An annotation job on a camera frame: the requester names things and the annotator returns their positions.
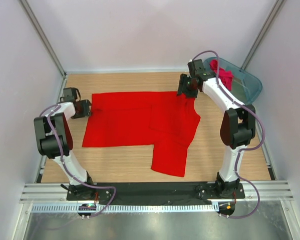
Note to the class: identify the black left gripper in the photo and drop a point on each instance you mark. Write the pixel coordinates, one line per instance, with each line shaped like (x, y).
(85, 103)

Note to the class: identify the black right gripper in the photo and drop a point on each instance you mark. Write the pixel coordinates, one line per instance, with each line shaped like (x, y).
(182, 89)

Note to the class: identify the red t shirt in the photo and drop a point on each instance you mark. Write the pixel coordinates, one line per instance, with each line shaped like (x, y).
(165, 120)

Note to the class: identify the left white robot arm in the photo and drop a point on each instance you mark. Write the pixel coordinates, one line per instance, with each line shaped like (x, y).
(54, 139)

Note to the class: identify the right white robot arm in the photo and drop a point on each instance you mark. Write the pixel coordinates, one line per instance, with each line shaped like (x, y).
(237, 127)

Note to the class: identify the magenta t shirt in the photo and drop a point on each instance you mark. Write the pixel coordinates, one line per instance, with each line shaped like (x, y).
(226, 77)

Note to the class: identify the teal plastic bin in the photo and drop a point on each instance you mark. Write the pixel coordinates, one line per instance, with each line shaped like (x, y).
(245, 87)

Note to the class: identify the left aluminium corner post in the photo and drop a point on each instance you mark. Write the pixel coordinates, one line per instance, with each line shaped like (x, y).
(40, 32)

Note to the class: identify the aluminium corner post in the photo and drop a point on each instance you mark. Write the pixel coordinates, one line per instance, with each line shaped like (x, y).
(271, 17)
(40, 32)

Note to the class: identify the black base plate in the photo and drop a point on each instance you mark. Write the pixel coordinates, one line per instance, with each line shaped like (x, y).
(152, 193)

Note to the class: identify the white slotted cable duct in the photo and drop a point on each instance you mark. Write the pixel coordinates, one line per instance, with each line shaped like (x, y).
(90, 208)

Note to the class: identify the right aluminium corner post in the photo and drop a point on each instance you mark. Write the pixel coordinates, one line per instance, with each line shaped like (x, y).
(271, 17)

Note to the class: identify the aluminium front rail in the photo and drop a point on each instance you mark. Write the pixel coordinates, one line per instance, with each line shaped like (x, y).
(52, 192)

